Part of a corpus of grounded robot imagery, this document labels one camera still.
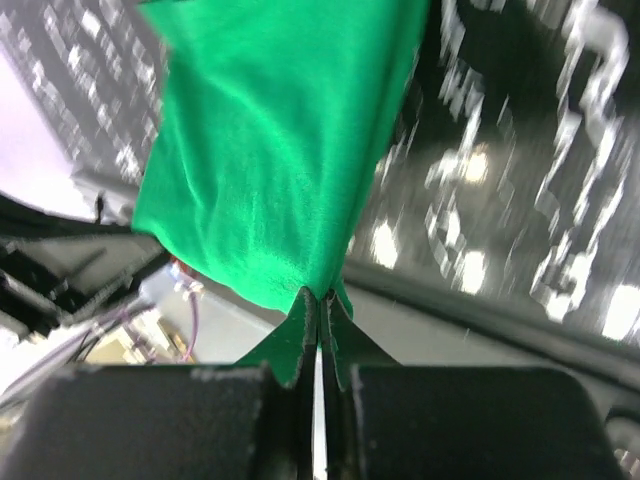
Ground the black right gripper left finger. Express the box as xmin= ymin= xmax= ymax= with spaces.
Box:
xmin=1 ymin=289 xmax=318 ymax=479

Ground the black marbled table mat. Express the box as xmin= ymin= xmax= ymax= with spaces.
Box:
xmin=1 ymin=1 xmax=639 ymax=346

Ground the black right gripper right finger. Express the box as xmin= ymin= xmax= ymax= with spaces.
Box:
xmin=319 ymin=293 xmax=623 ymax=479

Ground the green t shirt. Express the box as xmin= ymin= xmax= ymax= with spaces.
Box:
xmin=130 ymin=0 xmax=432 ymax=389

